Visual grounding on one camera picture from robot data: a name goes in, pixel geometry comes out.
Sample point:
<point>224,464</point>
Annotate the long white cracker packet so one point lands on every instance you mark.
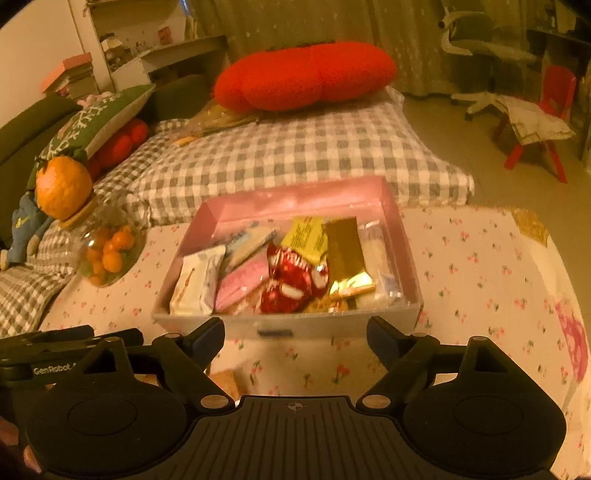
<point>251,244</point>

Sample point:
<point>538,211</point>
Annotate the crumpled pale cloth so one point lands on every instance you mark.
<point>535,120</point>

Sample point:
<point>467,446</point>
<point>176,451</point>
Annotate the person's left hand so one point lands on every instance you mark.
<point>9,431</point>

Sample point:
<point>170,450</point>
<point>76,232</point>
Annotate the stack of books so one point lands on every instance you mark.
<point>74,74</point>

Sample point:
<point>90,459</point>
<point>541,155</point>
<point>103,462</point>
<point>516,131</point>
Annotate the clear packet white candies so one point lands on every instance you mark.
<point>381,258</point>

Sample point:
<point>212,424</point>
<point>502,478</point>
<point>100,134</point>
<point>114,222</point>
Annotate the wooden jar lid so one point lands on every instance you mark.
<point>81,214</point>

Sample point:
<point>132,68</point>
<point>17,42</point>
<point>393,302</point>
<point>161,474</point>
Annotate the monkey plush toy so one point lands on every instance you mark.
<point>23,226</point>

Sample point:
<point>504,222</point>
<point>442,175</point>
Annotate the grey checked blanket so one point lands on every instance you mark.
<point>23,295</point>

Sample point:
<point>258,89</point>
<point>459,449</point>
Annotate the round glass jar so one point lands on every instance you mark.
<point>134,221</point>

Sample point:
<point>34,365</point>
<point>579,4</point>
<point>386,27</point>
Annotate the clear biscuit packet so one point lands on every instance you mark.
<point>332,304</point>

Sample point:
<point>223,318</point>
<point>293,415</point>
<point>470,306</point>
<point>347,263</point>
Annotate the lotus root chip packet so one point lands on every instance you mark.
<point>228,383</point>

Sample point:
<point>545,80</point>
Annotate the pink snack packet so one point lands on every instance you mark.
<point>242,281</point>

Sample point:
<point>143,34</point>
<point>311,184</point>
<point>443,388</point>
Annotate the red plastic chair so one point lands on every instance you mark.
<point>561,85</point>

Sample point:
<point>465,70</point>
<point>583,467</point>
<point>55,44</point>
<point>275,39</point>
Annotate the yellow snack packet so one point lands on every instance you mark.
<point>304,237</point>

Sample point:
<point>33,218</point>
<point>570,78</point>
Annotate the gold foil snack packet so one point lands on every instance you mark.
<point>346,254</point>

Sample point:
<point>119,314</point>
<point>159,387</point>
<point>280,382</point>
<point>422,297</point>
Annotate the pile of small oranges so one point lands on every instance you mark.
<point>113,261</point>

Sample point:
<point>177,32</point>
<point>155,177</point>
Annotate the small red plush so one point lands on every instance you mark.
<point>120,143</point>

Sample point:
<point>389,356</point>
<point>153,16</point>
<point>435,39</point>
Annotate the crinkled clear plastic bag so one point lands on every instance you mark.
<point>217,120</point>

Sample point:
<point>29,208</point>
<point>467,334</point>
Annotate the grey checked pillow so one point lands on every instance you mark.
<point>300,152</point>

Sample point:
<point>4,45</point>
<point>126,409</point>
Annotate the red knitted cushion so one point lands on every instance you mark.
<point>304,76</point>

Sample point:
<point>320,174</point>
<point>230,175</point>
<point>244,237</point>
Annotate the white snack packet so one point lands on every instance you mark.
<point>196,281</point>

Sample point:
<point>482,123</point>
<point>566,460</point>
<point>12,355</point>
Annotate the pink cardboard box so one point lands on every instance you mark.
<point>295,203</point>

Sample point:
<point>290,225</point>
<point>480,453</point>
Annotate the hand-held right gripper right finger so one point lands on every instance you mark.
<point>383,339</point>

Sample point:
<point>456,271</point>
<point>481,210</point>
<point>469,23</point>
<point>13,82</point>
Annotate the dark desk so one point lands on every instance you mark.
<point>563,41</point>

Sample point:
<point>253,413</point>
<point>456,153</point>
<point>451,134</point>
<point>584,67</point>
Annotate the large orange citrus fruit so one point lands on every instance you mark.
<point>64,187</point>

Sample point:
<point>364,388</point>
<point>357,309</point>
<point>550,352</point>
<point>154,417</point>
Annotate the white shelf unit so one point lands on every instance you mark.
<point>152,50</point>

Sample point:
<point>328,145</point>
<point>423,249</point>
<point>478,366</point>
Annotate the grey office chair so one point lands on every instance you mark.
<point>475,46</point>

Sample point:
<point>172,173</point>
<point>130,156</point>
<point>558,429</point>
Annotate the dark green sofa cushion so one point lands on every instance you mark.
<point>180,94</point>
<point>37,129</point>

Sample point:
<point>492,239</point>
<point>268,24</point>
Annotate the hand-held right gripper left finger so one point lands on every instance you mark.
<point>207,339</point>

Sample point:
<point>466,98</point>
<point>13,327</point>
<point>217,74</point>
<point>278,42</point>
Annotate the red snack packet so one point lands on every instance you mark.
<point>295,267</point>
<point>281,300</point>

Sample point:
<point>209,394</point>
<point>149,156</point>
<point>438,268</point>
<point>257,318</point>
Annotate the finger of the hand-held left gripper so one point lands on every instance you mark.
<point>46,353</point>
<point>46,334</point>

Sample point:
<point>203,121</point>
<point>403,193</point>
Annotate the green snowflake cushion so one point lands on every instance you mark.
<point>101,115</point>

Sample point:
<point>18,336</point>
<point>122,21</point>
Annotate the cherry print tablecloth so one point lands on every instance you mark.
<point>461,277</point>

